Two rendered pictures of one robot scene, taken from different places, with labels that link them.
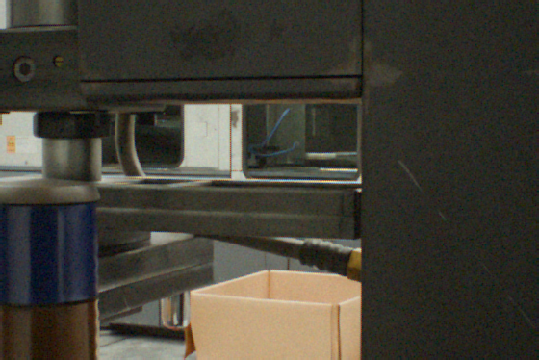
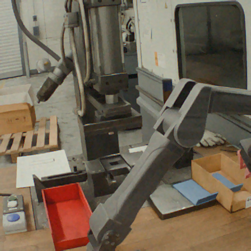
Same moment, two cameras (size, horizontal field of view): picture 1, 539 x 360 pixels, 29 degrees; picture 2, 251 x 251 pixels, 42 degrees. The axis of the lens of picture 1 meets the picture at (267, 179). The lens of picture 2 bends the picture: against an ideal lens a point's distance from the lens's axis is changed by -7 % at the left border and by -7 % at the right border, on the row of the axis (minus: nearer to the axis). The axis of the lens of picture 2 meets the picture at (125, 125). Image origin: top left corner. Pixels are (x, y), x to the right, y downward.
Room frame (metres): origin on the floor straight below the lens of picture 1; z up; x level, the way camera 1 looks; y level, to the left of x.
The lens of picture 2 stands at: (1.28, 0.95, 1.44)
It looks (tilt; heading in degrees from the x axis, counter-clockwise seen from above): 18 degrees down; 232
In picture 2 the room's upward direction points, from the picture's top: 5 degrees counter-clockwise
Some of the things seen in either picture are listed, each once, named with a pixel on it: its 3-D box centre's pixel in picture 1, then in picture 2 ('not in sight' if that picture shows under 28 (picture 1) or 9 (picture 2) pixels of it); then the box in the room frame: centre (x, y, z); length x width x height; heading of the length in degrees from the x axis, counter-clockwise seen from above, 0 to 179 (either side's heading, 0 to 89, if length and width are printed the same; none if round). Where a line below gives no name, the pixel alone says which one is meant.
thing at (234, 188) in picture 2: not in sight; (221, 180); (0.47, 0.39, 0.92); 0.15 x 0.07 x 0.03; 69
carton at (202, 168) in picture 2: not in sight; (227, 181); (0.48, 0.42, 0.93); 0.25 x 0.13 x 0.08; 68
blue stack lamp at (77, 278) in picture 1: (45, 248); (167, 85); (0.38, 0.08, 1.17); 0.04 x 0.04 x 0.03
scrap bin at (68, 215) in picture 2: not in sight; (68, 214); (0.91, 0.20, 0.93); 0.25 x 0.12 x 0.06; 68
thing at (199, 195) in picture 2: not in sight; (194, 189); (0.58, 0.37, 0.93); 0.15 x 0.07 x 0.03; 71
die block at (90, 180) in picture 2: not in sight; (119, 174); (0.67, 0.12, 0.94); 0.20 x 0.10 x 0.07; 158
